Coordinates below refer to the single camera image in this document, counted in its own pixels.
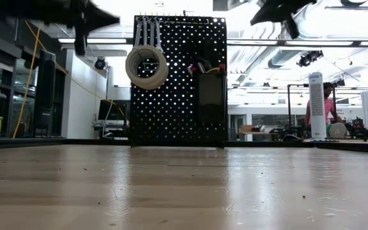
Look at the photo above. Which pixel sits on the black background robot arm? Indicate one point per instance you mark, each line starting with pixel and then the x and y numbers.
pixel 356 126

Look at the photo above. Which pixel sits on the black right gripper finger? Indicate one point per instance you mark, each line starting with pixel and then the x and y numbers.
pixel 292 28
pixel 267 15

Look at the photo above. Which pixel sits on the long ceiling light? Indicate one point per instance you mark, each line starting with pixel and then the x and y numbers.
pixel 107 41

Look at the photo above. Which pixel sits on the black camera stand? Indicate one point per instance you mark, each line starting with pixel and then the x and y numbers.
pixel 339 83

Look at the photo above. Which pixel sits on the metal pegboard hook rail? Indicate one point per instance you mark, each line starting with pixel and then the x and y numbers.
pixel 187 21

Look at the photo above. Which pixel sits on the black pipe frame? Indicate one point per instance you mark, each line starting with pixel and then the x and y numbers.
pixel 288 96

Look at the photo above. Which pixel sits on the grey round disc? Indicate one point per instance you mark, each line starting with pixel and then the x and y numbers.
pixel 337 131

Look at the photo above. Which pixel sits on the round black wall camera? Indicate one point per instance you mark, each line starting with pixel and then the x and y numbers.
pixel 100 64

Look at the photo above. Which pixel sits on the metal pegboard loop holder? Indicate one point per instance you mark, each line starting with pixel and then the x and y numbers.
pixel 151 69

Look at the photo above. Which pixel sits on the black ceiling spotlight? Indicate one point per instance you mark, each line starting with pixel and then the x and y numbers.
pixel 310 59

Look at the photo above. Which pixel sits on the black screwdriver red cap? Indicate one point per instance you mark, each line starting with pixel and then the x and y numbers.
pixel 192 68
pixel 222 67

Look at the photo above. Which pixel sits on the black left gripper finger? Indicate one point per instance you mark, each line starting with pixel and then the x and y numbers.
pixel 80 41
pixel 102 16

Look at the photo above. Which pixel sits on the black tower fan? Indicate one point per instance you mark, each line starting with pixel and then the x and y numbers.
pixel 45 92

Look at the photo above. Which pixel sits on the white masking tape roll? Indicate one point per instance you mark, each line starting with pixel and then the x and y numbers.
pixel 131 70
pixel 158 82
pixel 162 81

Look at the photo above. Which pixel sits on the black pegboard storage bin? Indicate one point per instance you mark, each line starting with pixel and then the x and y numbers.
pixel 211 99

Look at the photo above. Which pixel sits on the white tower fan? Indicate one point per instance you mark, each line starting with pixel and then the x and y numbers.
pixel 317 105

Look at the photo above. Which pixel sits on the seated person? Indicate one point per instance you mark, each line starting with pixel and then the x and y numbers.
pixel 329 108

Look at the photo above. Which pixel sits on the black aluminium table frame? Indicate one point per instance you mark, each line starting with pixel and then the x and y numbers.
pixel 254 144

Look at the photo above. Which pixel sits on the black perforated metal pegboard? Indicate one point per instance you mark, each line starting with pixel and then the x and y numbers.
pixel 177 127

